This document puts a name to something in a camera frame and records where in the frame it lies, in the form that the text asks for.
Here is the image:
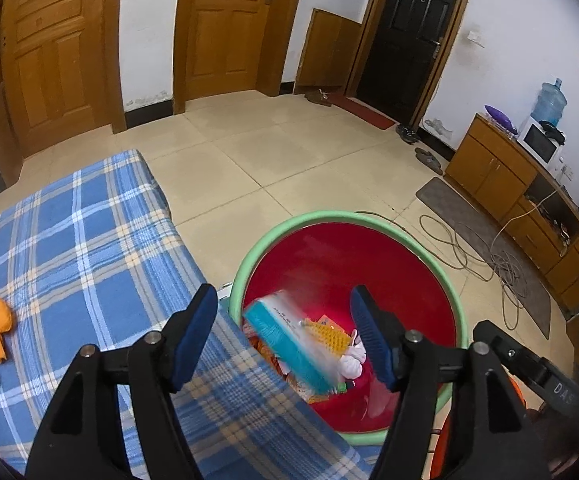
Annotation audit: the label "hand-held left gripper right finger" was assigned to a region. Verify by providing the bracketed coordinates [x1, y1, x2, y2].
[349, 285, 553, 480]

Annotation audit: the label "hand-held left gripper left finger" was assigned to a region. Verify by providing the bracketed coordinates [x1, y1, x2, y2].
[24, 283, 219, 480]

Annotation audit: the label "yellow foam fruit net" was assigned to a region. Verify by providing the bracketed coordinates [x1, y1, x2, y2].
[302, 317, 353, 356]

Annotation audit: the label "white and teal medicine box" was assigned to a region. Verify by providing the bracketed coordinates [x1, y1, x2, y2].
[242, 292, 337, 393]

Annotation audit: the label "red basin with green rim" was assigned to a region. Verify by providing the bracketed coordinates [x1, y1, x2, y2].
[230, 210, 466, 446]

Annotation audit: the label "orange snack packet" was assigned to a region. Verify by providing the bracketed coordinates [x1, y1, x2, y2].
[250, 314, 343, 406]

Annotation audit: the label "blue plaid tablecloth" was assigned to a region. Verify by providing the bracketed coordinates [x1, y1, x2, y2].
[0, 148, 375, 480]

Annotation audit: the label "grey floor mat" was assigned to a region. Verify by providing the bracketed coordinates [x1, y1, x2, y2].
[414, 176, 553, 341]

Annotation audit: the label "brown slippers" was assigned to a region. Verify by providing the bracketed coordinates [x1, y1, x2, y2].
[413, 146, 444, 177]

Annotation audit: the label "wooden sideboard cabinet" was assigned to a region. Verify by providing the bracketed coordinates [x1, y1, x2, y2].
[443, 112, 579, 311]

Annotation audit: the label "red doormat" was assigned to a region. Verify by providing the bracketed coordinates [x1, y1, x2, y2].
[329, 92, 400, 131]

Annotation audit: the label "brown shoes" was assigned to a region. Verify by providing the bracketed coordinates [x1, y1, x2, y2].
[303, 87, 335, 107]

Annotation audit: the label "purple cloth item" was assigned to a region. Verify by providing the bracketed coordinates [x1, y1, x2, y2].
[483, 104, 519, 133]

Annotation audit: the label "white microwave oven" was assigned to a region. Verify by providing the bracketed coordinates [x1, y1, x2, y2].
[517, 121, 565, 165]

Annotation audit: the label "blue water bottle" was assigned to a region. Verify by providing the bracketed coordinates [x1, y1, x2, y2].
[532, 77, 569, 128]

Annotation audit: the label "wooden panelled door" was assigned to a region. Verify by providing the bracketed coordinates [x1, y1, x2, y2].
[172, 0, 313, 116]
[0, 0, 128, 186]

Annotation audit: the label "black entrance door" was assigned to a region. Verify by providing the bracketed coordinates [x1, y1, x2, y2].
[344, 0, 477, 128]

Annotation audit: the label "grey cable coil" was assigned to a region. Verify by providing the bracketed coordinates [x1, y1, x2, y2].
[419, 212, 530, 333]

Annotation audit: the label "low wooden wall panel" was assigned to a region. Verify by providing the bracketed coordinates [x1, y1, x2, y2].
[294, 7, 365, 96]

